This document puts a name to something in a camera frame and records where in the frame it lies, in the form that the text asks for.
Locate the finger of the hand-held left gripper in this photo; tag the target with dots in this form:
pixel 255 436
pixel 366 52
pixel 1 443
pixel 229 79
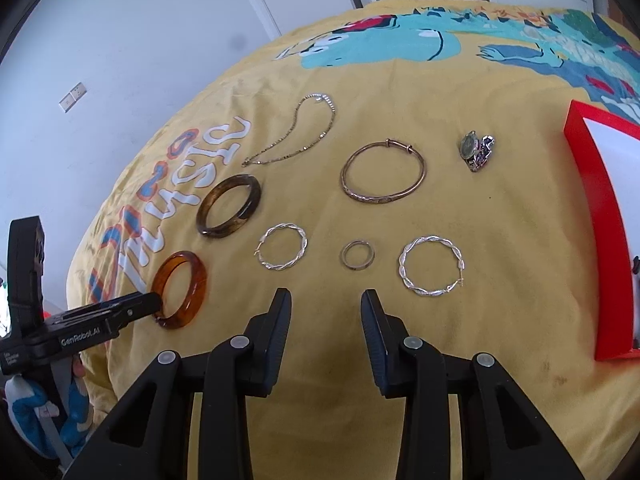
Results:
pixel 137 306

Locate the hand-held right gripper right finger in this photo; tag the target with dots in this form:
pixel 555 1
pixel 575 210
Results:
pixel 372 340

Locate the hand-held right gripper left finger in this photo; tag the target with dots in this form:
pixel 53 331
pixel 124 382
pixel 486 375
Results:
pixel 280 332

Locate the orange translucent bangle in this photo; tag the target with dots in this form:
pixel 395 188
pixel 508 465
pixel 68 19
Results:
pixel 197 280

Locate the twisted silver hoop earring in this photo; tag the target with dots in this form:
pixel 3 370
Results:
pixel 302 245
pixel 405 271

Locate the dark brown tortoiseshell bangle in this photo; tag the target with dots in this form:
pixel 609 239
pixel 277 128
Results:
pixel 207 218

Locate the thin gold bangle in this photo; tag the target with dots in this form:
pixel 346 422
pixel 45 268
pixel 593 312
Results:
pixel 375 199

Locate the silver metal wristwatch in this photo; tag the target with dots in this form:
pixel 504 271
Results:
pixel 470 146

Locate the red box with white inside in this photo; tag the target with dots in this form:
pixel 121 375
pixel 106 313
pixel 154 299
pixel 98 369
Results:
pixel 600 240

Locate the person's left hand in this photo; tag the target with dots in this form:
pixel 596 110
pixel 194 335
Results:
pixel 30 407

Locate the yellow printed blanket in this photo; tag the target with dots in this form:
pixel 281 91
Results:
pixel 450 220

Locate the white wall switch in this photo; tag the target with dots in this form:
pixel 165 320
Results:
pixel 72 96

